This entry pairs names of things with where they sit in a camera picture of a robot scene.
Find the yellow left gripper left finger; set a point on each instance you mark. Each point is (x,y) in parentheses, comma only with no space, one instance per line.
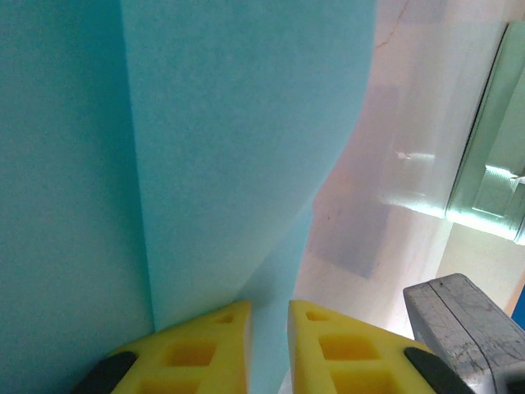
(229,369)

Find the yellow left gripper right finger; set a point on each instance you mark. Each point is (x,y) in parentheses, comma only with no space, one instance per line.
(311,365)

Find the light blue cloth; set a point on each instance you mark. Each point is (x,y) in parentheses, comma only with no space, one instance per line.
(205,143)

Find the grey metal block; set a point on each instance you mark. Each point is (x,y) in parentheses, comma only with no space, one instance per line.
(459,320)

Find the mint green zip case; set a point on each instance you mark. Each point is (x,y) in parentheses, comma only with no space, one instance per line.
(500,143)

